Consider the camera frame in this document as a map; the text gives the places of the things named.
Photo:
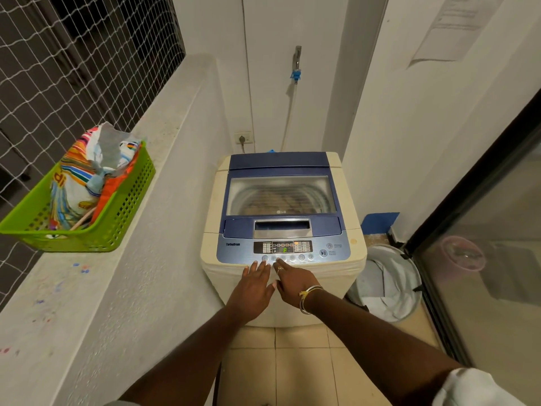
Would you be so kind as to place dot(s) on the person's left hand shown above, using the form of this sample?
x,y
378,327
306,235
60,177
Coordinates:
x,y
251,291

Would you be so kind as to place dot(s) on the person's right hand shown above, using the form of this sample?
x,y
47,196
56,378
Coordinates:
x,y
296,285

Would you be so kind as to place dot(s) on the blue cream washing machine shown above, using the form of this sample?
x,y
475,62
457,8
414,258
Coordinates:
x,y
279,160

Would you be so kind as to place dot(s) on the colourful striped clothes pile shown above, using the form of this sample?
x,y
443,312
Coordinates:
x,y
84,181

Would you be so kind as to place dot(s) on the person's left forearm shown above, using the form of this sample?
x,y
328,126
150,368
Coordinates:
x,y
186,359

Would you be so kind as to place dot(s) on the person's right forearm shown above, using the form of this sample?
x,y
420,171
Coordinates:
x,y
380,346

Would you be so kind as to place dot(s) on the white round laundry hamper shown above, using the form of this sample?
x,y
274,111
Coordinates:
x,y
393,283

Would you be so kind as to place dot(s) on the green plastic basket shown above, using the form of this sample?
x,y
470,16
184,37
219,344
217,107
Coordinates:
x,y
122,215

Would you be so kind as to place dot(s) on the person's white shirt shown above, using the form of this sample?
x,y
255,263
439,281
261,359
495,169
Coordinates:
x,y
473,389

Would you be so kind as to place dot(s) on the silver bangle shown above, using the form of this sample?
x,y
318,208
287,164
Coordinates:
x,y
303,306

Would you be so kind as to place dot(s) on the pink plastic basin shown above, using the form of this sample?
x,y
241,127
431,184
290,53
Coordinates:
x,y
463,253

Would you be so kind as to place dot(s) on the black framed glass door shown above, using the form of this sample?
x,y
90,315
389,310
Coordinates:
x,y
473,181

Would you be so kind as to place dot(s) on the grey floor mat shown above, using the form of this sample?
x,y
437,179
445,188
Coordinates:
x,y
515,270

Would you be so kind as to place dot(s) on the white window safety net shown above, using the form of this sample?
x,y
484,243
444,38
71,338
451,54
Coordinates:
x,y
84,59

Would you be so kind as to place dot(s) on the white paper sheet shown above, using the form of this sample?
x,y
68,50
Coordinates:
x,y
456,25

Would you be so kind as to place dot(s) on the white wall socket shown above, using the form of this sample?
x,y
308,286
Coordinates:
x,y
247,137

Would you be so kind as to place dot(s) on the metal wall tap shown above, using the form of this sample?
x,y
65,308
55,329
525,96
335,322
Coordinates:
x,y
297,58

